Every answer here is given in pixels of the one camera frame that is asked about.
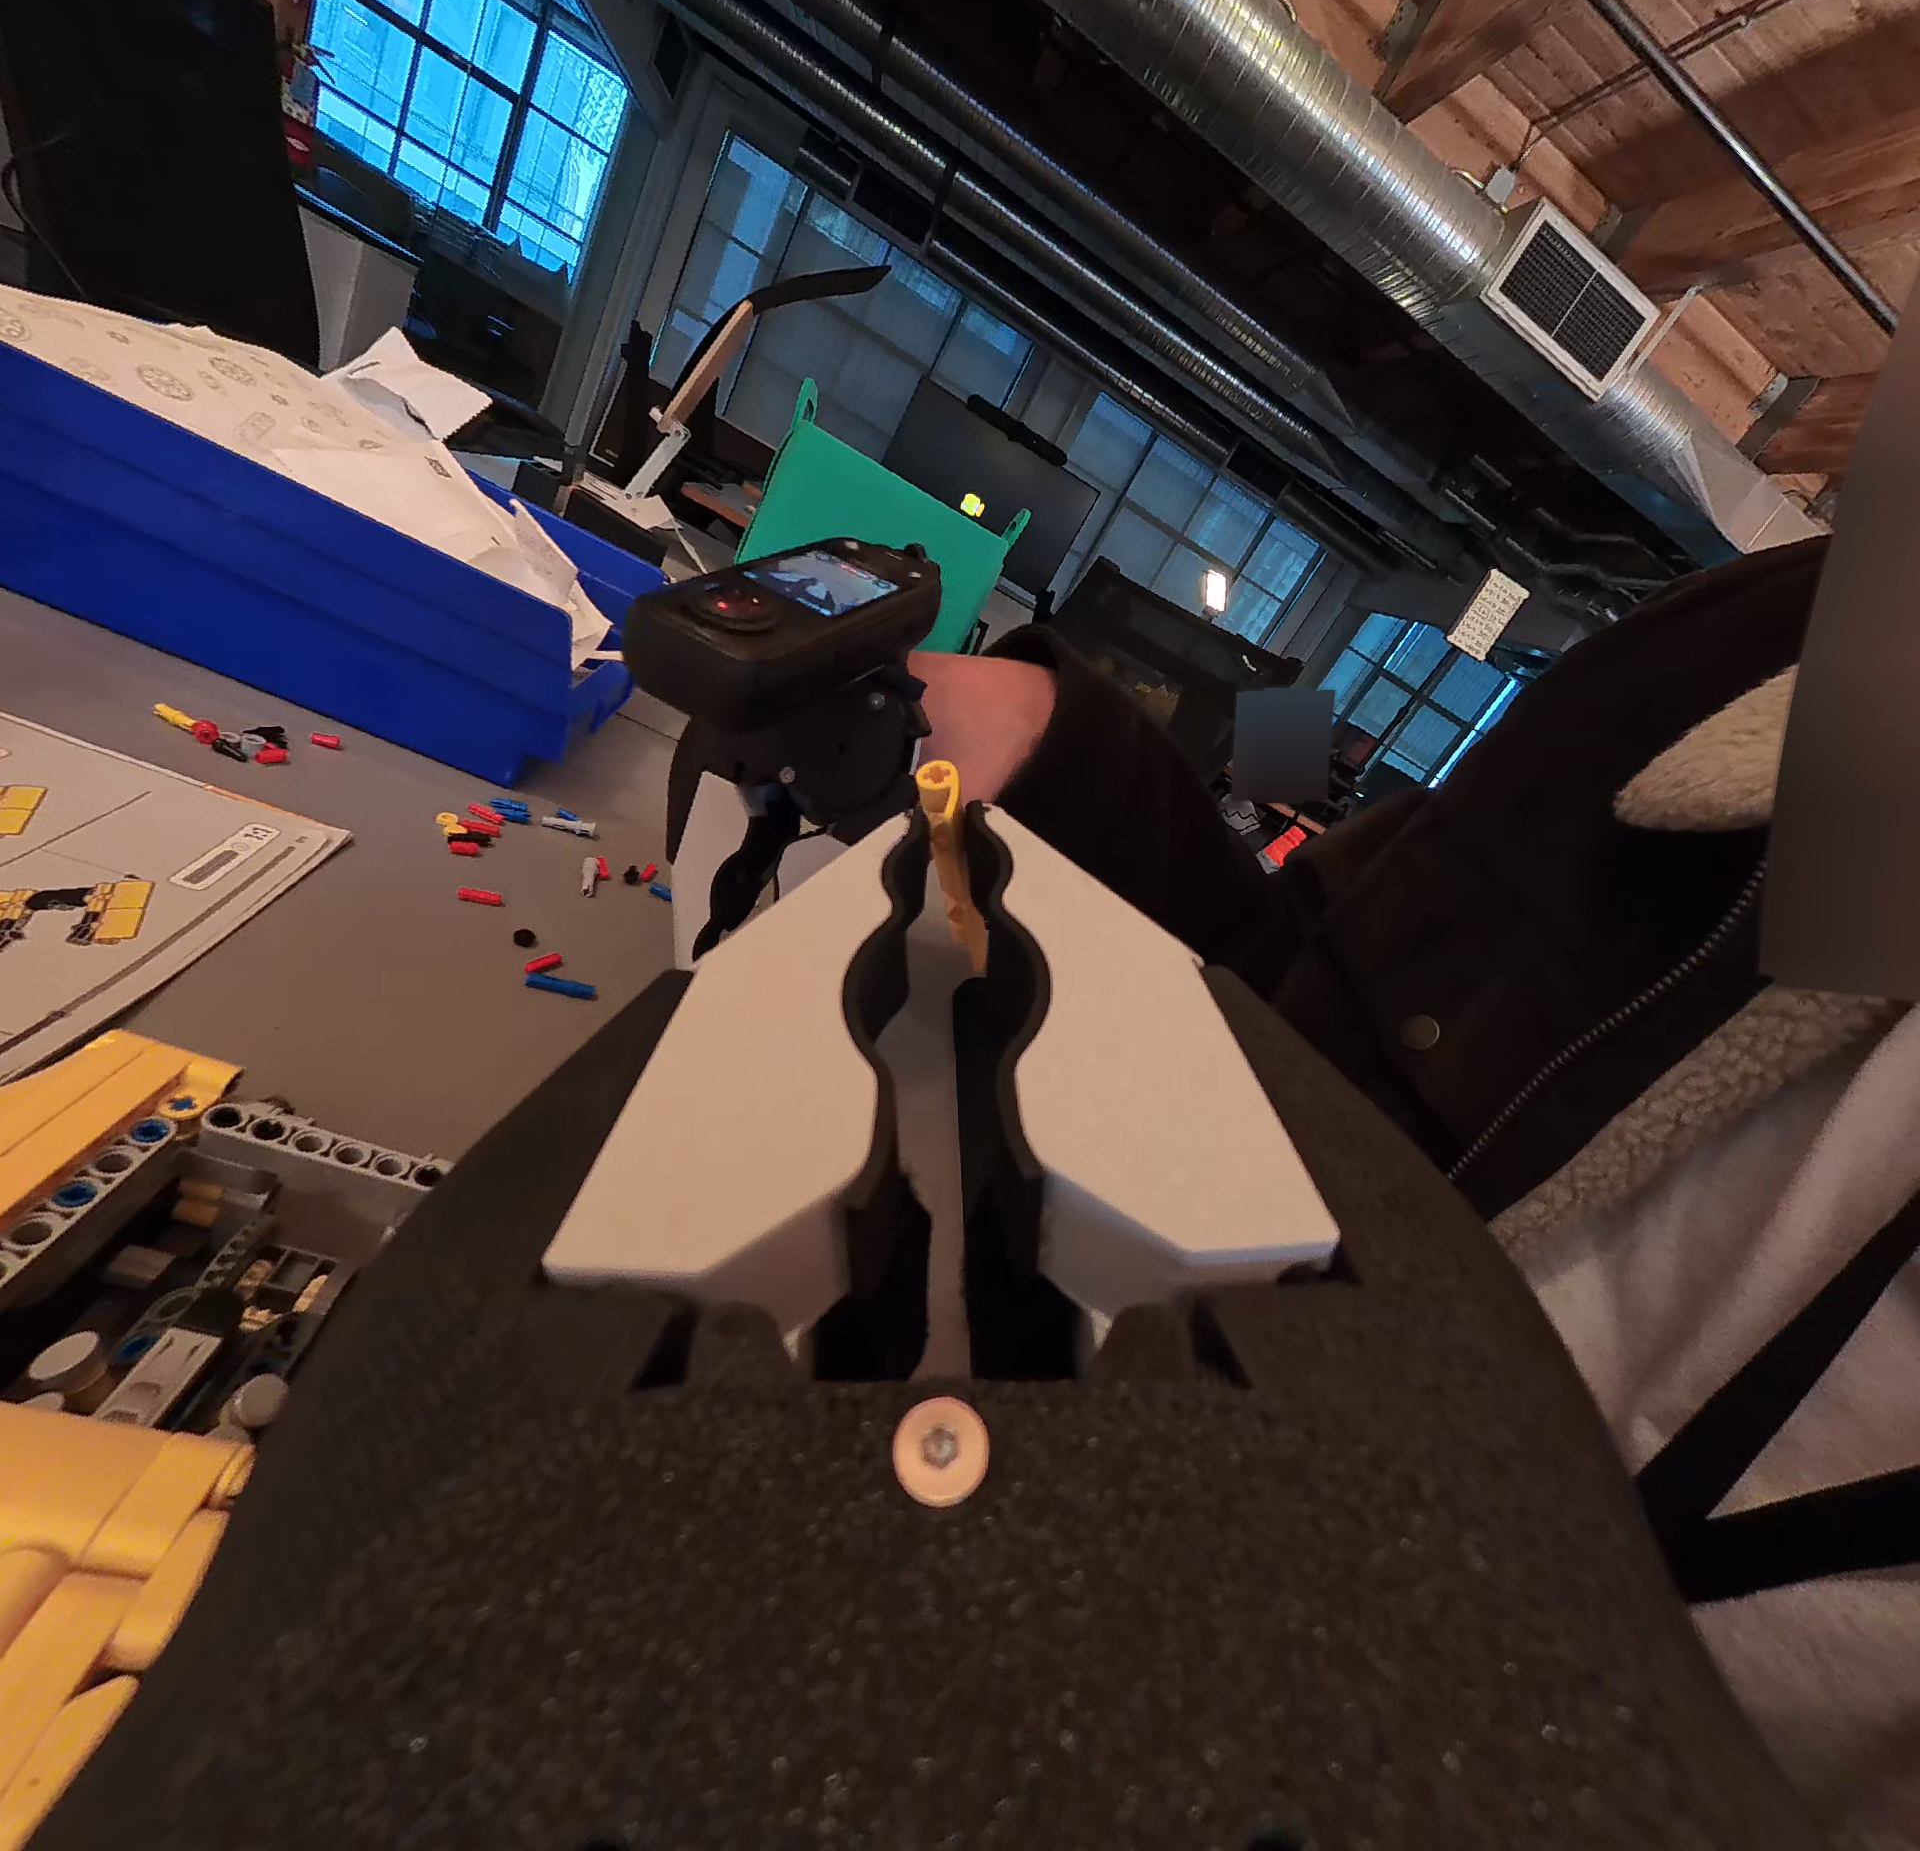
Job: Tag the yellow axle connector brick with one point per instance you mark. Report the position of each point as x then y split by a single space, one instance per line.
952 861

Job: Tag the white printed paper bags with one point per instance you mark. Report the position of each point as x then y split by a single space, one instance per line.
299 411

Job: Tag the blue bin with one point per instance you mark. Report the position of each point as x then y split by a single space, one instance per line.
225 561

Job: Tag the green bag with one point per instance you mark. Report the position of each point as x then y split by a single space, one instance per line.
838 488

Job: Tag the scattered small pin bricks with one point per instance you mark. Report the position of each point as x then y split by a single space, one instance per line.
560 982

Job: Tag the black wall screen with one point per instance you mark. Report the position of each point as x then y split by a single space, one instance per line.
1037 488

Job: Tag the yellow brick car model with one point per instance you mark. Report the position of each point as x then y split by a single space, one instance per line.
92 1506

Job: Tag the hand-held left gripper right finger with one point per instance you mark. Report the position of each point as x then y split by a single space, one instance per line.
1169 1131

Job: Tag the silver air duct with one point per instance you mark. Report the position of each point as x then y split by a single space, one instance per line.
1276 83

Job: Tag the person's right hand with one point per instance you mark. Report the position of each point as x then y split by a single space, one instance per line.
982 713

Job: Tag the instruction booklet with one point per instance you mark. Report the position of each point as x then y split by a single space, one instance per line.
92 905

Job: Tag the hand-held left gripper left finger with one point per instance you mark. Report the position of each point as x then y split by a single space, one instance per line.
720 1131

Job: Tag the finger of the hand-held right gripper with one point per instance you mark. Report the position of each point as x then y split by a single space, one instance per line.
682 905

